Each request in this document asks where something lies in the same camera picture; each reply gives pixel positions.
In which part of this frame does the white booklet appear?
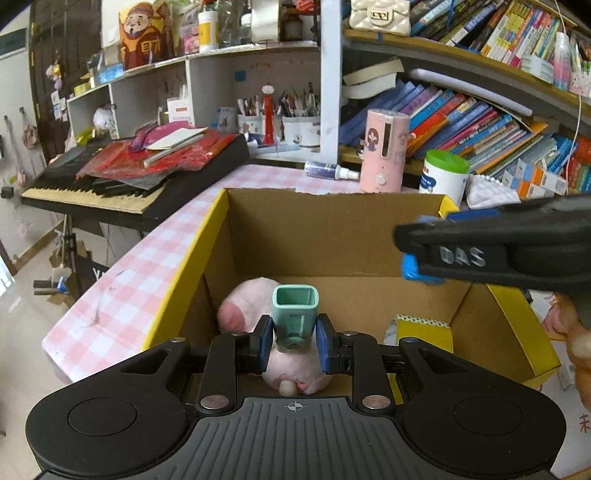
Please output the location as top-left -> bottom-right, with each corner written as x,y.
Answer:
143,127 -> 208,167

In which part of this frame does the green board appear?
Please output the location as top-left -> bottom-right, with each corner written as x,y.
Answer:
0,28 -> 27,58

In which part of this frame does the large pink plush pig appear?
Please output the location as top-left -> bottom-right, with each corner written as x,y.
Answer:
217,277 -> 335,397

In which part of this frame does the white wooden bookshelf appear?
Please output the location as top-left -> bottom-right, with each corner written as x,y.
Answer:
318,0 -> 591,195

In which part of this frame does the cream quilted handbag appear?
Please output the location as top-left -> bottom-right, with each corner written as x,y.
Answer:
349,0 -> 411,35

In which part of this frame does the white jar green lid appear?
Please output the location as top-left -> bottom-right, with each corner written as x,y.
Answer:
418,150 -> 471,208

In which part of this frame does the white charging cable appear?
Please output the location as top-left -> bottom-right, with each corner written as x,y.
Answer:
554,0 -> 585,153

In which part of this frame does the mint green plastic case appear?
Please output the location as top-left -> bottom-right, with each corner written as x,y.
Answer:
271,285 -> 321,354

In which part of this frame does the white pen cup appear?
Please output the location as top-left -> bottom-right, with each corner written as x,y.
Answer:
299,115 -> 321,147
281,115 -> 302,147
237,113 -> 265,136

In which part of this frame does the black keyboard stand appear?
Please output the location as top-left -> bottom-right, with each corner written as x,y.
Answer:
34,217 -> 112,301

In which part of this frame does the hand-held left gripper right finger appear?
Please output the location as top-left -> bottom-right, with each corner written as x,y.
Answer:
316,314 -> 469,414

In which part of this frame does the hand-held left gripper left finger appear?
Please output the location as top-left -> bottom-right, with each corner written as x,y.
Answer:
117,315 -> 275,414

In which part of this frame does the white red small box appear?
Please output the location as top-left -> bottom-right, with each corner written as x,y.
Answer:
166,97 -> 192,126

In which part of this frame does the orange white box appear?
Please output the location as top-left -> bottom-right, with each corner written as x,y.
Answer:
501,168 -> 532,197
515,159 -> 568,195

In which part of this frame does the red tassel ornament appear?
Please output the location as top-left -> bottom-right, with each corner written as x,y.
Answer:
261,84 -> 278,145

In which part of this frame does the black electronic keyboard piano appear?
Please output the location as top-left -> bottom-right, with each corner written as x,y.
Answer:
21,134 -> 252,232

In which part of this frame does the small pink plush toy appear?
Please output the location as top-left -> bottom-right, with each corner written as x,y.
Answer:
544,293 -> 591,370

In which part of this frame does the fortune god figure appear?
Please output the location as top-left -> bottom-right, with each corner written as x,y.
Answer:
119,2 -> 176,71

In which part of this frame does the long white tube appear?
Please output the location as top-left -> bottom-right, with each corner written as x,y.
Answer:
410,68 -> 533,117

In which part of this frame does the dark wooden door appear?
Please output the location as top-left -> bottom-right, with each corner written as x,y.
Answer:
28,0 -> 105,162

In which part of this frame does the pink checked printed tablecloth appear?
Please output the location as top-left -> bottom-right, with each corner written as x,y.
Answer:
41,164 -> 591,480

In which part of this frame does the white shelf unit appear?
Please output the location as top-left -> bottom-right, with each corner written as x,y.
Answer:
67,41 -> 324,160

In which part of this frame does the row of colourful books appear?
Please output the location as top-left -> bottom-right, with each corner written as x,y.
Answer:
339,78 -> 591,195
409,0 -> 591,75

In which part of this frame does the pile of red packets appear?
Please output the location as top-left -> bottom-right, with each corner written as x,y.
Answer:
76,128 -> 232,190

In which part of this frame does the yellow cardboard box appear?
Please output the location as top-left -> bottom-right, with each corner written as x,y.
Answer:
142,187 -> 561,407

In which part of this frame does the blue spray bottle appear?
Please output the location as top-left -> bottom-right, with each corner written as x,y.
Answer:
304,161 -> 360,182

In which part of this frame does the thick white paged book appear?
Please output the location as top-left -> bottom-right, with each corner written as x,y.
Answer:
342,76 -> 398,100
342,58 -> 404,86

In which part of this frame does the white quilted pouch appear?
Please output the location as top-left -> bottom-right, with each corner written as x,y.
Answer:
465,174 -> 520,210

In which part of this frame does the pastel glitter bottle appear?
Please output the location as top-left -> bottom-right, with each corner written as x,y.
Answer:
554,32 -> 573,90

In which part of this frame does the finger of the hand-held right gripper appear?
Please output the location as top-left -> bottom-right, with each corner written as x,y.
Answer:
447,195 -> 591,221
394,217 -> 513,283

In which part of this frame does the white bottle yellow label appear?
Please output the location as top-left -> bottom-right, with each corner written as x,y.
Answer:
198,9 -> 219,52

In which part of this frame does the pink cylindrical appliance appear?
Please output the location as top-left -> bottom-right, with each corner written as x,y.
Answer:
359,109 -> 411,193

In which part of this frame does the white plastic bag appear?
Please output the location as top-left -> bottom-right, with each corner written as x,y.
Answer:
92,105 -> 116,139

